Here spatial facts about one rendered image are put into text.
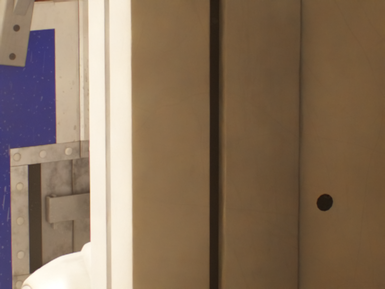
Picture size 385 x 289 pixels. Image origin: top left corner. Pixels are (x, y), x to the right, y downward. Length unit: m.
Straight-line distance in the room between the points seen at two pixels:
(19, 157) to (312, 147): 0.98
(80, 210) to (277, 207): 1.02
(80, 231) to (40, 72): 0.15
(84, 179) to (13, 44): 0.15
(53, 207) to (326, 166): 1.00
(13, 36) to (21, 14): 0.02
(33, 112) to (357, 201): 0.97
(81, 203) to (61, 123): 0.08
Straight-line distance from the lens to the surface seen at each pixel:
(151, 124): 1.02
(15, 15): 1.98
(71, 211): 2.06
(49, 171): 2.05
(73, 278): 1.67
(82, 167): 2.06
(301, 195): 1.06
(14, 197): 2.02
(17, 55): 1.98
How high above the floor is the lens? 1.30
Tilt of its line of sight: 13 degrees down
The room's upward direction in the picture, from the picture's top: straight up
